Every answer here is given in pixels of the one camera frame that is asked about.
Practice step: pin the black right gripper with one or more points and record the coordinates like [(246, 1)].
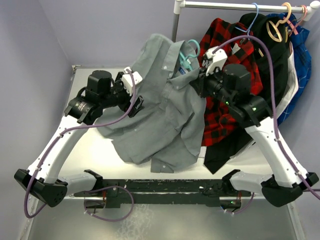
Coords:
[(200, 82)]

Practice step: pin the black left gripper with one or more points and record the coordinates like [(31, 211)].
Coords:
[(125, 106)]

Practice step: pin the teal plastic hanger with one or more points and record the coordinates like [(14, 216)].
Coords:
[(184, 60)]

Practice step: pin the grey button-up shirt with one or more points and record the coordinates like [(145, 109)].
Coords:
[(168, 131)]

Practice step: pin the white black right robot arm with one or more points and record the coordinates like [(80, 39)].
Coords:
[(288, 180)]

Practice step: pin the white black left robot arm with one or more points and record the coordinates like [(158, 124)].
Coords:
[(41, 179)]

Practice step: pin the red black plaid shirt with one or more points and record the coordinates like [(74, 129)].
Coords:
[(218, 122)]

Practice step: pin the white hanging shirt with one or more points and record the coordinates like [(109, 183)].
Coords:
[(291, 85)]

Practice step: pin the beige wooden hanger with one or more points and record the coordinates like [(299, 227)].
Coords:
[(273, 33)]

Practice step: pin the pink plastic hanger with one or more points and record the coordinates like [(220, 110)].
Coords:
[(292, 27)]

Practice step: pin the blue checked shirt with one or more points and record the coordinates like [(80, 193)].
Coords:
[(303, 67)]

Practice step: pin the blue white paper hang tag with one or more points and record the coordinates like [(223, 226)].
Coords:
[(182, 71)]

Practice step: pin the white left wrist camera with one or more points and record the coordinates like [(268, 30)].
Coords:
[(130, 79)]

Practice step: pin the silver clothes rack frame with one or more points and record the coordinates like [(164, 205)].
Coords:
[(180, 4)]

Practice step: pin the aluminium extrusion rail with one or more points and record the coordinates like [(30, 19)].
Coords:
[(166, 199)]

